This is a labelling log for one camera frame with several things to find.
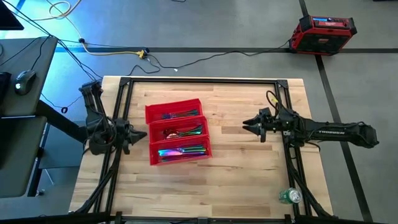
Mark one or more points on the black keyboard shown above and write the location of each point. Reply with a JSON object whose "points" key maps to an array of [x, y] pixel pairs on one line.
{"points": [[4, 87]]}

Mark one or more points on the iridescent spoon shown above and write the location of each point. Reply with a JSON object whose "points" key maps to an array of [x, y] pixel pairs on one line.
{"points": [[188, 133], [192, 129], [170, 134]]}

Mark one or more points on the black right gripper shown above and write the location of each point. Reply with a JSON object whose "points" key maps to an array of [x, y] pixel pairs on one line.
{"points": [[273, 126]]}

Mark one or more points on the dark grey side table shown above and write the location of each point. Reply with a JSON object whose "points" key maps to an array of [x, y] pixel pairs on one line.
{"points": [[18, 155]]}

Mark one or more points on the black computer mouse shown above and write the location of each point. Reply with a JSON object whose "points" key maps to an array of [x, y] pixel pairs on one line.
{"points": [[25, 81]]}

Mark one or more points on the black monitor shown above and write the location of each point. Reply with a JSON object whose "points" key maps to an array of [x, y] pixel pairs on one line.
{"points": [[9, 18]]}

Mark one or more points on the grey desk base plate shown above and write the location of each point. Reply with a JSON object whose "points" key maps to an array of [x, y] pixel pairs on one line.
{"points": [[62, 155]]}

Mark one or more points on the red black jobsite radio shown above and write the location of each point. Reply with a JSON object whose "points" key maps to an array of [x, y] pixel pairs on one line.
{"points": [[323, 37]]}

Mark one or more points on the green soda can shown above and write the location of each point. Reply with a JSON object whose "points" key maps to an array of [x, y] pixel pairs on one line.
{"points": [[290, 195]]}

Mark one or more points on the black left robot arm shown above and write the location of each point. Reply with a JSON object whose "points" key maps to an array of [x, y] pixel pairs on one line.
{"points": [[93, 109]]}

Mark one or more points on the grey desk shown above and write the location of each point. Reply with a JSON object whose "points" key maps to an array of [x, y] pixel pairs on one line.
{"points": [[43, 62]]}

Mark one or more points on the pile of metal spoons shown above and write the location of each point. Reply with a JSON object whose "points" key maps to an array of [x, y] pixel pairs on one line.
{"points": [[191, 131]]}

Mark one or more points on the red plastic bin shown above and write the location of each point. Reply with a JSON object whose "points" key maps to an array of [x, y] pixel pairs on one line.
{"points": [[155, 112], [155, 158], [155, 130]]}

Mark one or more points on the black desk foot bar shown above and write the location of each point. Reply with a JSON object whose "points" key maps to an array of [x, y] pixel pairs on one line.
{"points": [[59, 119]]}

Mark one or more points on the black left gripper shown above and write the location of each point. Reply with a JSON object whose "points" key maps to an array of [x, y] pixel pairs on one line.
{"points": [[123, 133]]}

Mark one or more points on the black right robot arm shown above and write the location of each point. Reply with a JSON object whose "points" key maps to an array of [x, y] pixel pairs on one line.
{"points": [[329, 132]]}

